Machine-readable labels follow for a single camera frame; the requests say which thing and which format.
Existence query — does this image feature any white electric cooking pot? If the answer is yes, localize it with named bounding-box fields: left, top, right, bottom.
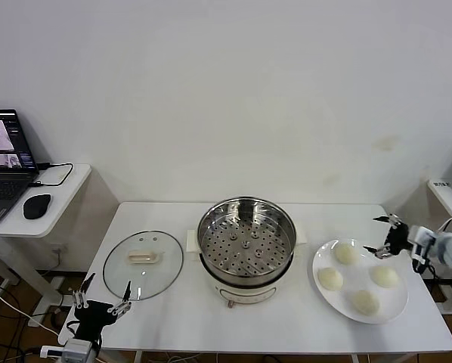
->
left=186, top=222, right=309, bottom=309

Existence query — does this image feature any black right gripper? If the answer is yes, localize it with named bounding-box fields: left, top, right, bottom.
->
left=362, top=213, right=412, bottom=260

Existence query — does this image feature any round glass pot lid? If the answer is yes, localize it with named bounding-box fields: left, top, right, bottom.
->
left=102, top=230, right=184, bottom=303

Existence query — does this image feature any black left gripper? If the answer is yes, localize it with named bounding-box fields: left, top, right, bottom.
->
left=71, top=272, right=134, bottom=341

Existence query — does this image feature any black computer mouse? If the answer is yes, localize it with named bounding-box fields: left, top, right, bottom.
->
left=23, top=193, right=52, bottom=220

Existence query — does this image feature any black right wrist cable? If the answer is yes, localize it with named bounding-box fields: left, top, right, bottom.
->
left=411, top=256, right=438, bottom=281

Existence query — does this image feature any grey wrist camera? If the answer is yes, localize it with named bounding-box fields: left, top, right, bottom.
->
left=62, top=338, right=100, bottom=363
left=407, top=225, right=438, bottom=265

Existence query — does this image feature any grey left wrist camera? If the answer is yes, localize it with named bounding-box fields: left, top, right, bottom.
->
left=62, top=338, right=100, bottom=363

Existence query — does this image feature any white rounded side desk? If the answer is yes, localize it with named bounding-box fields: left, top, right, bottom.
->
left=0, top=163, right=92, bottom=318

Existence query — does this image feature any black laptop power cable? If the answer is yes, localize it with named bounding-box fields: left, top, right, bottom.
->
left=28, top=161, right=74, bottom=188

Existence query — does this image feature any white floor cable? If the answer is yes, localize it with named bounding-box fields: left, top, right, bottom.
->
left=0, top=285, right=60, bottom=336

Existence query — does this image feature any black hanging cable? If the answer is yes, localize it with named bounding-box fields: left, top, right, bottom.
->
left=435, top=207, right=452, bottom=235

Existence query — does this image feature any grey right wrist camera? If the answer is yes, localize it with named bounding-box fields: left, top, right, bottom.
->
left=407, top=225, right=438, bottom=265

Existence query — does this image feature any white round plate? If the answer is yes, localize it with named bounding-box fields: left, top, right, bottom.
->
left=311, top=237, right=410, bottom=325

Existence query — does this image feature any stainless steel steamer basket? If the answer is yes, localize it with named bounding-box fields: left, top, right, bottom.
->
left=196, top=196, right=298, bottom=285

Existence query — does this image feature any white steamed baozi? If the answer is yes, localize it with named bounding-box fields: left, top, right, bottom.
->
left=317, top=267, right=344, bottom=292
left=334, top=243, right=359, bottom=265
left=369, top=265, right=400, bottom=289
left=351, top=289, right=381, bottom=315

